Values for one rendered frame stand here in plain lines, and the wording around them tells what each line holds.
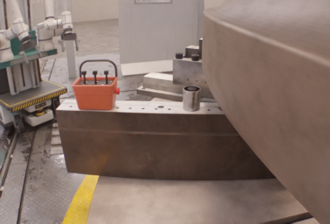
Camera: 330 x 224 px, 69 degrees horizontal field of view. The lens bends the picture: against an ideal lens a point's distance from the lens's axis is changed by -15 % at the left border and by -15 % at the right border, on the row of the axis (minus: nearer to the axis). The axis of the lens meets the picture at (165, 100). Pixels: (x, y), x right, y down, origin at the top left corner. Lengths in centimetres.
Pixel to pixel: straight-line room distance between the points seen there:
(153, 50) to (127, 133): 312
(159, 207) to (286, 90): 91
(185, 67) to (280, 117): 175
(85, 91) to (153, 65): 312
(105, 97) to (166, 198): 54
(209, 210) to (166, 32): 344
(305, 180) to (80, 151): 115
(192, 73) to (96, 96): 112
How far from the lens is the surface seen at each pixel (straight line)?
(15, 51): 282
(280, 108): 54
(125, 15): 418
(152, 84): 251
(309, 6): 66
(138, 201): 132
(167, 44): 440
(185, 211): 126
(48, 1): 258
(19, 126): 274
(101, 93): 126
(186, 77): 226
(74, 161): 149
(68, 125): 139
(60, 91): 282
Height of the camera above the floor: 120
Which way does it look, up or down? 22 degrees down
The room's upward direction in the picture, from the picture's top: straight up
